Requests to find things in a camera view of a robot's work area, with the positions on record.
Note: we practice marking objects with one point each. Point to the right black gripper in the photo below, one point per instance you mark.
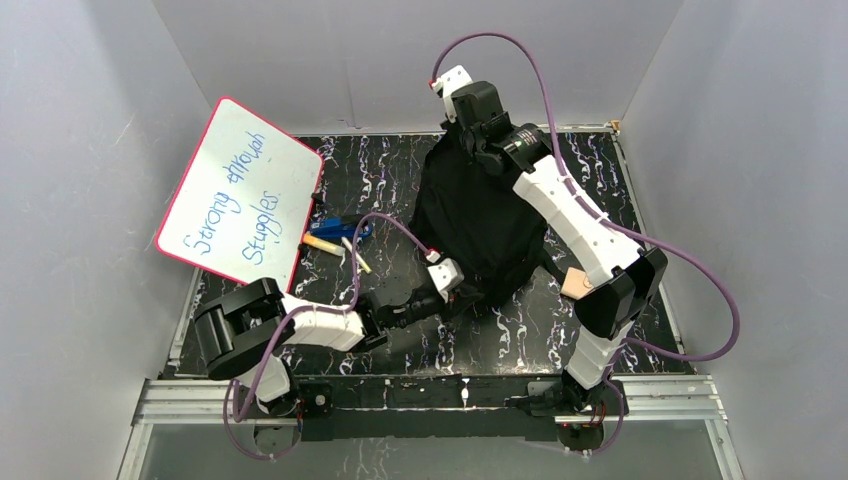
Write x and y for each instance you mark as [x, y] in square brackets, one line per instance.
[457, 123]

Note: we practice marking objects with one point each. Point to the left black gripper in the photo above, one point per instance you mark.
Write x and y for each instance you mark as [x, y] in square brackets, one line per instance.
[460, 295]

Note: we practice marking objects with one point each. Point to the black student backpack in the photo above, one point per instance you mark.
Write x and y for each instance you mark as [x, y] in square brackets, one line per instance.
[475, 219]

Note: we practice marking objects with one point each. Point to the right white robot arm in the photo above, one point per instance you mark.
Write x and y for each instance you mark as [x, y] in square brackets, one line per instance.
[624, 276]

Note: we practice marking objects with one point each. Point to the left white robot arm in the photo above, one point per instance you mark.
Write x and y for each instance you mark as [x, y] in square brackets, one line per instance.
[239, 332]

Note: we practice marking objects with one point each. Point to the white stick pen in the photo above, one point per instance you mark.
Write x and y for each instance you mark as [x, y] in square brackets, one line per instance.
[361, 263]

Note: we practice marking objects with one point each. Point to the blue stapler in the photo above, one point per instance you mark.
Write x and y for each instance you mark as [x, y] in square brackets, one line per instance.
[335, 227]

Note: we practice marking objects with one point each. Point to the beige glue stick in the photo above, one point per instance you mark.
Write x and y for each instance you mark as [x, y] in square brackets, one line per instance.
[323, 245]

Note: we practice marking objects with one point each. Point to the beige snap wallet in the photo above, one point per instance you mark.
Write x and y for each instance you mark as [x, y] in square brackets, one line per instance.
[576, 284]

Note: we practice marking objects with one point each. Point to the pink-framed whiteboard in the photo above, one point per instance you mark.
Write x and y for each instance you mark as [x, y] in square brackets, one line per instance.
[244, 201]

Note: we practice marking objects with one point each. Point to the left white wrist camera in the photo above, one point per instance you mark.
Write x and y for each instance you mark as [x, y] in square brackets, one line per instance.
[445, 274]

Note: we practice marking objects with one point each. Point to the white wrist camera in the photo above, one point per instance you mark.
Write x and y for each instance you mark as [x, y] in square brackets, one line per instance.
[445, 274]
[447, 84]

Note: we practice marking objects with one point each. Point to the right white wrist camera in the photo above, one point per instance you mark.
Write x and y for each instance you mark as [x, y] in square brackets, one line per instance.
[447, 84]

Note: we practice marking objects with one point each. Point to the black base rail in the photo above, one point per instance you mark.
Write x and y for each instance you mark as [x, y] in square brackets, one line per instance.
[533, 408]

